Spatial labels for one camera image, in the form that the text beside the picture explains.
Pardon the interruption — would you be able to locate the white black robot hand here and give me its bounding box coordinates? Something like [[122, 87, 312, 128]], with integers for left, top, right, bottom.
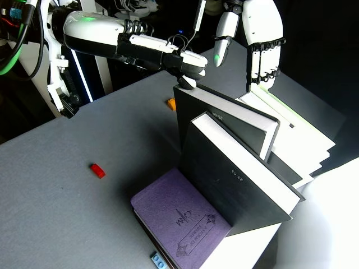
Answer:
[[213, 0, 287, 92], [177, 51, 209, 90]]

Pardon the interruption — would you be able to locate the black book marked 25-04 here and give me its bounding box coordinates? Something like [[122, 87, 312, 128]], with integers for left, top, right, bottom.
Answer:
[[173, 83, 281, 165]]

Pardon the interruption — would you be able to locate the black book marked 25-03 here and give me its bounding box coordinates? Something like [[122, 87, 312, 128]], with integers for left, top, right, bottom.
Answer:
[[178, 111, 306, 238]]

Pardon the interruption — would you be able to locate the red toy block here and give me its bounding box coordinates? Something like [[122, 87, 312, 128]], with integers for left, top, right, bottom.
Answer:
[[89, 163, 107, 179]]

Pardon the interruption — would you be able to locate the purple embossed book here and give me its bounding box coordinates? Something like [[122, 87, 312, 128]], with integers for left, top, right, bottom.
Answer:
[[130, 167, 232, 269]]

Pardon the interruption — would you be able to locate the grey table cloth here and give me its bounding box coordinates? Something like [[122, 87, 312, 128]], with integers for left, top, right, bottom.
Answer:
[[0, 41, 346, 269]]

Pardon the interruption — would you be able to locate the plain white book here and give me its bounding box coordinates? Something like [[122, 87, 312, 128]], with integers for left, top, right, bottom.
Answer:
[[269, 145, 331, 189]]

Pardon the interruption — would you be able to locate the blue toy block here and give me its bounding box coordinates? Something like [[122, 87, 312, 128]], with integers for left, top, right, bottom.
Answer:
[[149, 252, 169, 269]]

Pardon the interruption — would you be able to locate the white hanging cable adapter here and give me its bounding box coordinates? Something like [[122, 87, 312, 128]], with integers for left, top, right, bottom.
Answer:
[[183, 0, 207, 45]]

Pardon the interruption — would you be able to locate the white post with blue strip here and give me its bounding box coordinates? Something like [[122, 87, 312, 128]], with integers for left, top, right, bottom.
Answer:
[[70, 49, 113, 103]]

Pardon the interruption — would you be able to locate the white black robot mount frame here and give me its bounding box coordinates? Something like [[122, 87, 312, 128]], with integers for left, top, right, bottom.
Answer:
[[39, 0, 82, 119]]

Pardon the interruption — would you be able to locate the black cable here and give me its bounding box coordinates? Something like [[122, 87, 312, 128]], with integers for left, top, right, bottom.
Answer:
[[16, 0, 47, 82]]

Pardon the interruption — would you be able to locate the green cable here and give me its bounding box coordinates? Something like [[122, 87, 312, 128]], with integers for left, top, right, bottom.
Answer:
[[0, 0, 39, 76]]

